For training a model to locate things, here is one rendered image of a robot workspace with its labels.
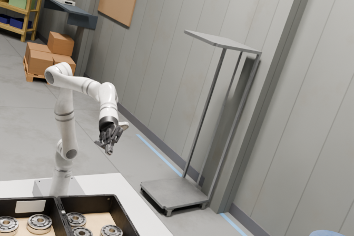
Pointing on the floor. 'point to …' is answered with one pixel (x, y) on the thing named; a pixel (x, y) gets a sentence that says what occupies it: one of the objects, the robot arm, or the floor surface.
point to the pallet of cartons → (48, 55)
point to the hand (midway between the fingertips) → (108, 149)
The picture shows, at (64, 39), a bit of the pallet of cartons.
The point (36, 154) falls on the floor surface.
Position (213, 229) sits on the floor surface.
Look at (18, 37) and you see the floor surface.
